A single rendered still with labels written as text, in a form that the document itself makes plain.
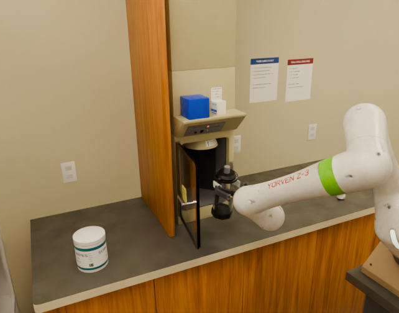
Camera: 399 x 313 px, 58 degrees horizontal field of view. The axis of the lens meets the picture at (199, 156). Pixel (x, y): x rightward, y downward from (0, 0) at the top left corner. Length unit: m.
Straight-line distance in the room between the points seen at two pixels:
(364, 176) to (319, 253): 1.13
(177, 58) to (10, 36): 0.79
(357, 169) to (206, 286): 1.00
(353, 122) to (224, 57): 0.78
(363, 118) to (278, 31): 1.36
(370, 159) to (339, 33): 1.77
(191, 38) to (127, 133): 0.71
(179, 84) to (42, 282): 1.01
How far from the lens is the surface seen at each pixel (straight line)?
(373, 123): 1.15
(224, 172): 1.63
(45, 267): 1.74
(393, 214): 1.43
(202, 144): 1.79
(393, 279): 1.62
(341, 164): 1.08
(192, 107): 1.58
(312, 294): 2.29
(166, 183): 1.65
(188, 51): 1.65
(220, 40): 1.72
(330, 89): 2.77
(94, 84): 1.99
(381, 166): 1.07
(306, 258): 2.09
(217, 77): 1.73
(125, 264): 1.65
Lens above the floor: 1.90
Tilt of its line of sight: 20 degrees down
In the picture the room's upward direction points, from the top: 1 degrees counter-clockwise
